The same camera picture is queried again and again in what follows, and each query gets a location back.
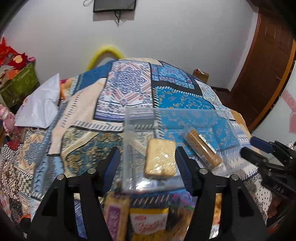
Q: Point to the red stuffed items pile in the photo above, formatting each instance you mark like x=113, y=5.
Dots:
x=12, y=62

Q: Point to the green storage box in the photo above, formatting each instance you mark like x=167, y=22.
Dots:
x=22, y=85

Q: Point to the brown wooden door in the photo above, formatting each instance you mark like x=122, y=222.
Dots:
x=265, y=70

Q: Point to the clear plastic storage box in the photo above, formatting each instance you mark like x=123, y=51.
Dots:
x=152, y=135

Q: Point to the nut cake clear pack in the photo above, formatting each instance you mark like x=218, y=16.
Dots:
x=217, y=209

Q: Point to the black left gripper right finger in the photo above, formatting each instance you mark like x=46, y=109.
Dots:
x=240, y=218

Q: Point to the round biscuit roll pack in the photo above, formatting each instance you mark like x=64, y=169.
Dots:
x=203, y=149

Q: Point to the patchwork patterned bed blanket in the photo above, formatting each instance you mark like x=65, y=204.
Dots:
x=89, y=123

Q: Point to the wall mounted black monitor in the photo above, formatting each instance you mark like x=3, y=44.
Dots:
x=114, y=5

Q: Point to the brown cardboard box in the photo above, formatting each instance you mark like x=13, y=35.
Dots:
x=201, y=75

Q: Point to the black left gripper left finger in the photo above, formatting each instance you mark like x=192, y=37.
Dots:
x=55, y=217

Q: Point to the white pillow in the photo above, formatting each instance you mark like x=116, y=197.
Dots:
x=41, y=107

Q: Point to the square cracker pack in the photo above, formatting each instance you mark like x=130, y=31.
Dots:
x=160, y=159

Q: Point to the pink plush toy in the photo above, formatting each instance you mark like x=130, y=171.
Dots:
x=8, y=120

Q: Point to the yellow white snack packet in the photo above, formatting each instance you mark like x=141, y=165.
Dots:
x=148, y=224

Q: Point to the yellow fuzzy hoop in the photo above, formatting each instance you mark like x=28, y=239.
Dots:
x=105, y=51

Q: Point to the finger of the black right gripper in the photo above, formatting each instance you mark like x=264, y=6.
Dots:
x=256, y=159
x=275, y=148

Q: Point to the purple snack packet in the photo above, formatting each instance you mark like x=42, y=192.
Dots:
x=116, y=211

